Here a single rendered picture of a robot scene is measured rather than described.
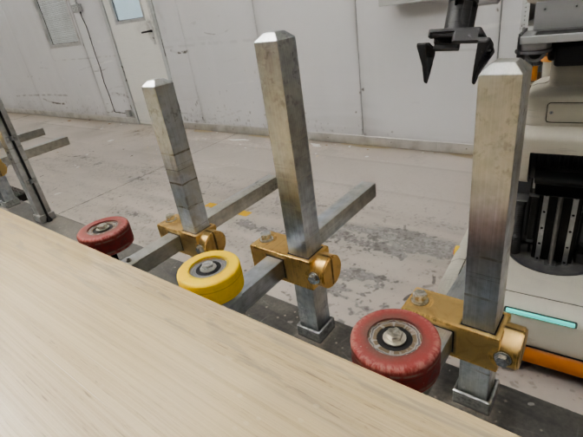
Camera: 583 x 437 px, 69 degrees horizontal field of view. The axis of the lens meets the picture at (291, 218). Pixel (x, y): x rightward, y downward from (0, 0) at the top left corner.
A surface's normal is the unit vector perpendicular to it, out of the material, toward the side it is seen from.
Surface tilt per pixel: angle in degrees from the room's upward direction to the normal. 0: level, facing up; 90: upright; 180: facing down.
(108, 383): 0
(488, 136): 90
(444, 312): 0
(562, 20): 90
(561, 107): 98
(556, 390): 0
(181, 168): 90
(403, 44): 90
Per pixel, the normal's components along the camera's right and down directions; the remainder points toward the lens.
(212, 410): -0.14, -0.88
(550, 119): -0.51, 0.58
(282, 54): 0.79, 0.18
